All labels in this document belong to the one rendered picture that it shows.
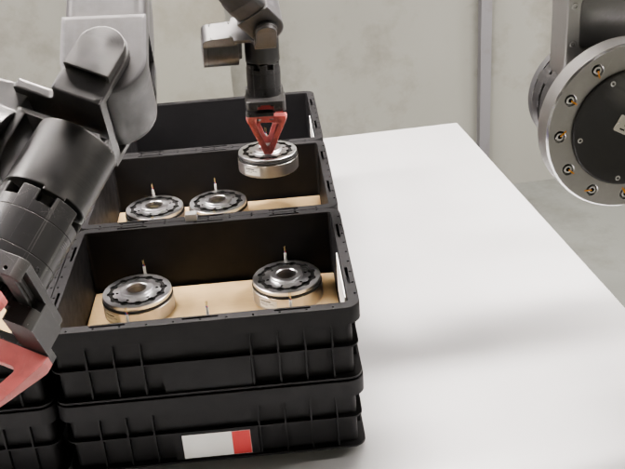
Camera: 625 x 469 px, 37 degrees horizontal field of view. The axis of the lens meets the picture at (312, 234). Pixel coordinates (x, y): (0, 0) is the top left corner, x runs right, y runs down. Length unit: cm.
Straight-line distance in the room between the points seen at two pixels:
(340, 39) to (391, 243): 173
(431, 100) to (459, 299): 204
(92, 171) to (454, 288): 110
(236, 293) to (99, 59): 82
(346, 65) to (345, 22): 16
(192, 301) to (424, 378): 37
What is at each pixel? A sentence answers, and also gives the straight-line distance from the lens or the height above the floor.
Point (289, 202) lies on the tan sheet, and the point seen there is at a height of 83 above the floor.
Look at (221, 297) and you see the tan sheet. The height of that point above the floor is 83.
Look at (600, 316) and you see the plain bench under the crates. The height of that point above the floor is 70.
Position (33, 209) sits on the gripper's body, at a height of 129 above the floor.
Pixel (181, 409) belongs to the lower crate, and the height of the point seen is 80.
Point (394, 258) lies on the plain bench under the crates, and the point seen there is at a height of 70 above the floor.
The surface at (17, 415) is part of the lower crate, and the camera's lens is 126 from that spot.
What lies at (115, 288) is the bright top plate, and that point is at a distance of 140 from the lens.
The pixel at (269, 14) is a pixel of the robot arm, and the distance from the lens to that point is 145.
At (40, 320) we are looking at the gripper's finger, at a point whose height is 123.
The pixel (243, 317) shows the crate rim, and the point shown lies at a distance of 114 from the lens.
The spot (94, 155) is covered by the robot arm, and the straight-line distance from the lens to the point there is 62.
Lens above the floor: 152
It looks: 26 degrees down
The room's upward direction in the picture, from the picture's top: 4 degrees counter-clockwise
